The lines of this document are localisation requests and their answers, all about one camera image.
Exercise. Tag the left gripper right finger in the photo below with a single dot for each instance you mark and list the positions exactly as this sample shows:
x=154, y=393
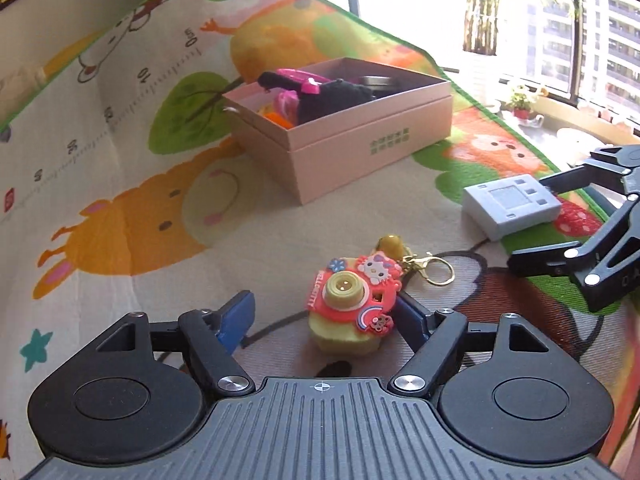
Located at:
x=436, y=339

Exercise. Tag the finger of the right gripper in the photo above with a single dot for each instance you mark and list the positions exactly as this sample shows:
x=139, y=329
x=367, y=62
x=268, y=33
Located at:
x=575, y=179
x=550, y=262

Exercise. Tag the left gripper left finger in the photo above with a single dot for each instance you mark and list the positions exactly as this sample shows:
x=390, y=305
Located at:
x=211, y=338

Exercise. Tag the grey white plastic device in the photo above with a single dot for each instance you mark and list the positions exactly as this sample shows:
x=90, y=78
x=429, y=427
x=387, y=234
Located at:
x=509, y=205

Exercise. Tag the red camera keychain toy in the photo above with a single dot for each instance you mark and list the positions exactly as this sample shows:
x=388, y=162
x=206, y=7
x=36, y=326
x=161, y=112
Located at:
x=352, y=299

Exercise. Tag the orange plastic toy scoop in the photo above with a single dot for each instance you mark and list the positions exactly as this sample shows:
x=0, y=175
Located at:
x=278, y=119

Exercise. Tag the black plush cat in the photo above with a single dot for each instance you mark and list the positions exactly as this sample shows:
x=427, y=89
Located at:
x=335, y=96

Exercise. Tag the pink toy racket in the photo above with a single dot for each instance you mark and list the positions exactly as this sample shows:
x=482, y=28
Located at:
x=308, y=82

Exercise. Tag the yellow cup with pink lid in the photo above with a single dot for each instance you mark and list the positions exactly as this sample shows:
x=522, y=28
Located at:
x=285, y=103

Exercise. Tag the small potted plant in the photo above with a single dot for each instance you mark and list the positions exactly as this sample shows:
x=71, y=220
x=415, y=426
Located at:
x=521, y=106

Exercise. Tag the colourful cartoon play mat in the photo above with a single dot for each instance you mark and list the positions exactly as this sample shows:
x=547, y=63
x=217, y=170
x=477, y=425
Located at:
x=122, y=189

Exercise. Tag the pink cardboard box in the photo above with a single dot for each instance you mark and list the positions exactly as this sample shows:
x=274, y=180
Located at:
x=318, y=157

